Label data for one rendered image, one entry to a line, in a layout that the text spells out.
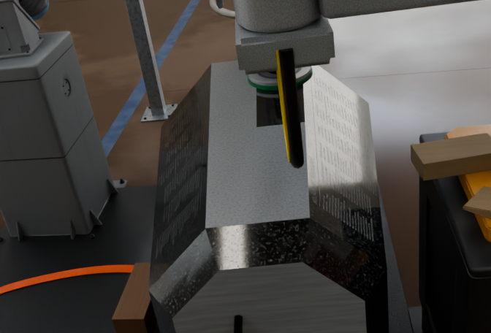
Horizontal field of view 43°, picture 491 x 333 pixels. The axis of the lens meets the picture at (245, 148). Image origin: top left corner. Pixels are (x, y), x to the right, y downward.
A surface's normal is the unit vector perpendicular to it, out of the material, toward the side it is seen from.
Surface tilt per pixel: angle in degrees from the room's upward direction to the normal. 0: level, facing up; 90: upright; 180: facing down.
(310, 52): 90
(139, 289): 0
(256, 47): 90
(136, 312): 0
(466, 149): 0
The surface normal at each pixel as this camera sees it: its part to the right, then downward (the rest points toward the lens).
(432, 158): -0.13, -0.86
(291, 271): -0.01, 0.50
